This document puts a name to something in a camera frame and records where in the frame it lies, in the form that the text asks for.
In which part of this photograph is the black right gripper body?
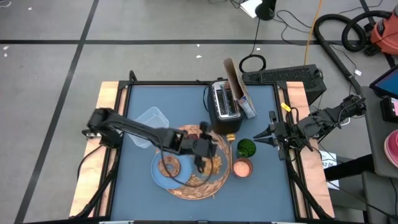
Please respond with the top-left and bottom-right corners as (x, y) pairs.
(268, 110), (297, 161)

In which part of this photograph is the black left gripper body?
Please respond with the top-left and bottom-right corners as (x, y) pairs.
(182, 121), (219, 164)

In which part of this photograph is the bread slice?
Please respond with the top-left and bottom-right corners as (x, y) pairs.
(157, 155), (182, 179)

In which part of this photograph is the blue almond cereal box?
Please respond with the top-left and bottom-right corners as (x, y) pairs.
(223, 57), (259, 120)

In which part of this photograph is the cereal flakes heap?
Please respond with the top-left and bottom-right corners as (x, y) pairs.
(202, 154), (223, 175)

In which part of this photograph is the green glass cup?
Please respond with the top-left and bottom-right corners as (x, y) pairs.
(236, 138), (257, 159)

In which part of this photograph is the round woven straw placemat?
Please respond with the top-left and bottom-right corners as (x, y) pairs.
(155, 124), (232, 200)

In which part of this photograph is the black chrome two-slot toaster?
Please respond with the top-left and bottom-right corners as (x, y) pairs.
(207, 78), (245, 136)

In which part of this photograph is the orange glass of juice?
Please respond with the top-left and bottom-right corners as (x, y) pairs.
(232, 157), (254, 179)

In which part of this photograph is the blue plate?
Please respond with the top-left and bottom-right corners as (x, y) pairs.
(150, 150), (193, 190)

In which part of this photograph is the printed white paper sheet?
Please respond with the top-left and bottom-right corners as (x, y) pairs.
(319, 151), (340, 190)

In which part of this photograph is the clear plastic container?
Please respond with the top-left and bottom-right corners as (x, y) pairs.
(127, 106), (170, 150)

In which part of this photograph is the black computer case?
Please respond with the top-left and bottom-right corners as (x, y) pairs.
(241, 64), (327, 106)

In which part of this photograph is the grey desk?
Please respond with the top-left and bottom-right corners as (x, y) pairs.
(359, 86), (398, 179)

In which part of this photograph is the black device with pink screen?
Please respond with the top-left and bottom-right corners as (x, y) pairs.
(379, 96), (398, 123)

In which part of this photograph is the pink round object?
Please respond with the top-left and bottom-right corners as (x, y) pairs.
(384, 129), (398, 169)

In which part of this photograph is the tablet with blue screen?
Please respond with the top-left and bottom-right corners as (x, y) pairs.
(369, 65), (398, 100)

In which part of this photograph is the black round stand base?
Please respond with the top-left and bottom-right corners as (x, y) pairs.
(254, 0), (277, 22)

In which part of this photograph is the red vacuum cleaner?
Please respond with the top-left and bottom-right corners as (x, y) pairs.
(369, 5), (398, 57)

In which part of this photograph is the black toaster cord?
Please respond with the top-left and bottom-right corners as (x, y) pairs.
(202, 85), (213, 113)

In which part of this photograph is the coiled black cable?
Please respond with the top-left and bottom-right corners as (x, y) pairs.
(238, 17), (267, 74)

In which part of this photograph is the black metal table frame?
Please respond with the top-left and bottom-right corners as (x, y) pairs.
(68, 70), (336, 224)

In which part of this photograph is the black vacuum hose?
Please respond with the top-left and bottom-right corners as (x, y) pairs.
(312, 10), (393, 96)

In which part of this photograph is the thin black floor cable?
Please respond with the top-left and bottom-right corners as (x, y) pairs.
(275, 9), (313, 47)

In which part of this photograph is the yellow cord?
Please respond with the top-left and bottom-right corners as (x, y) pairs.
(303, 0), (325, 66)

